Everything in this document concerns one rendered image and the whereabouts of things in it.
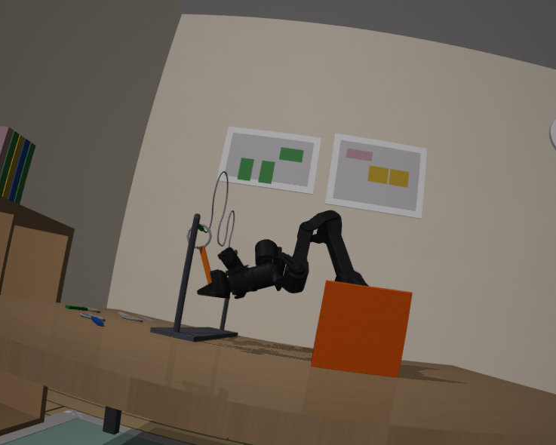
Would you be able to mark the orange long bar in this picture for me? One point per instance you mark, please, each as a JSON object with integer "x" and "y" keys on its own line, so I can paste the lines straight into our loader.
{"x": 203, "y": 253}

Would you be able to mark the blue handle with grey loop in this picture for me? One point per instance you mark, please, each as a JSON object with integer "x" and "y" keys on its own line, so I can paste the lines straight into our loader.
{"x": 96, "y": 319}

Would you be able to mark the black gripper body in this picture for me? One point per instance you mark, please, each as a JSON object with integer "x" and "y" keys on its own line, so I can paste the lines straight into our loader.
{"x": 238, "y": 284}

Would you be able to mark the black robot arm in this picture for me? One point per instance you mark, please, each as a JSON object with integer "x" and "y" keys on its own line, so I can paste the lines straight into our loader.
{"x": 271, "y": 261}

